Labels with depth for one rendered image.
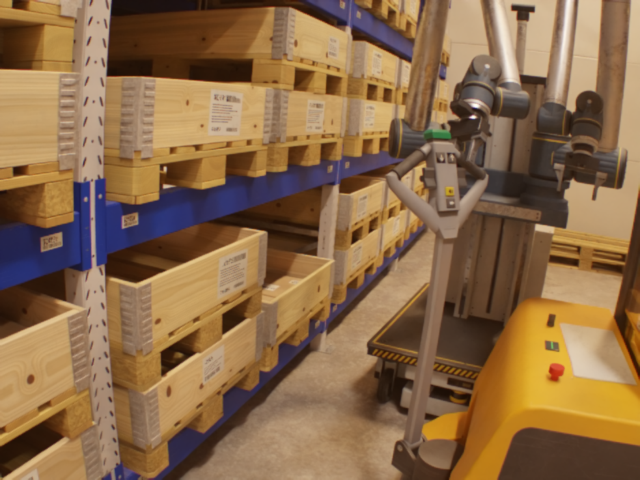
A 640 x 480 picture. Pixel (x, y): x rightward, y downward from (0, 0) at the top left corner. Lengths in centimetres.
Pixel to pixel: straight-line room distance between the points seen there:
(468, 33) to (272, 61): 511
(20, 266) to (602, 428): 134
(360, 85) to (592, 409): 237
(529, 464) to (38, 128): 130
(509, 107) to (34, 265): 159
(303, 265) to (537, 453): 212
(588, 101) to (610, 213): 512
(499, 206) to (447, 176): 108
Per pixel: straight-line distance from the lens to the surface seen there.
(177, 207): 173
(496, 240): 310
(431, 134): 159
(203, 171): 172
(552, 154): 264
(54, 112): 122
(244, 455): 242
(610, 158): 263
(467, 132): 171
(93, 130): 141
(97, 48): 141
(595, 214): 715
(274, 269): 320
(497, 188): 290
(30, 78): 117
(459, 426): 208
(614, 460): 132
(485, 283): 317
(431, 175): 155
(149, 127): 148
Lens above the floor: 147
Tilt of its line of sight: 13 degrees down
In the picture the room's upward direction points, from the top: 4 degrees clockwise
